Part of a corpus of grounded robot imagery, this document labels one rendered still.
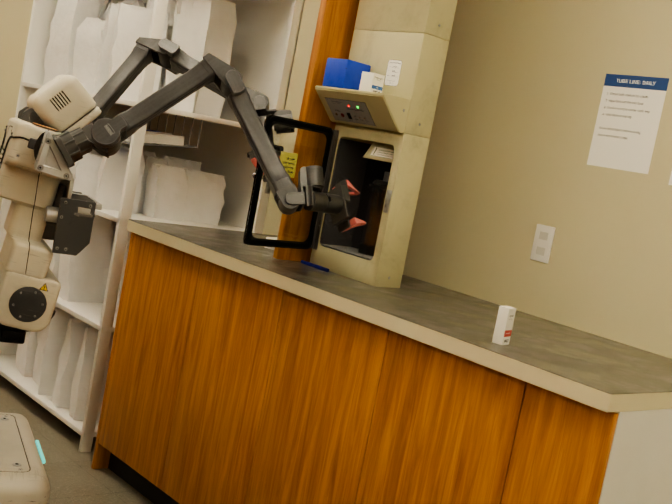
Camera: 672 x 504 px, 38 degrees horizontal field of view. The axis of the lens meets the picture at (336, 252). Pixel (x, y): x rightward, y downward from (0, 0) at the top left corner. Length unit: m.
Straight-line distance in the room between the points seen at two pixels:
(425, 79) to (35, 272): 1.27
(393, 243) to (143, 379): 1.05
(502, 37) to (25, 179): 1.58
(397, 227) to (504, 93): 0.61
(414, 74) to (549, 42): 0.49
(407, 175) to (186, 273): 0.83
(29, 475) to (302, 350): 0.83
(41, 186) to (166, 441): 0.99
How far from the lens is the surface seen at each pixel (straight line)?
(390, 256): 2.98
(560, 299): 3.05
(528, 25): 3.28
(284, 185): 2.72
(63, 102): 2.88
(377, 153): 3.04
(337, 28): 3.22
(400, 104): 2.91
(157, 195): 3.96
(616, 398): 2.11
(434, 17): 2.99
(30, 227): 2.93
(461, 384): 2.36
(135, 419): 3.53
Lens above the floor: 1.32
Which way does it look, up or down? 6 degrees down
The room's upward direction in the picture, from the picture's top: 11 degrees clockwise
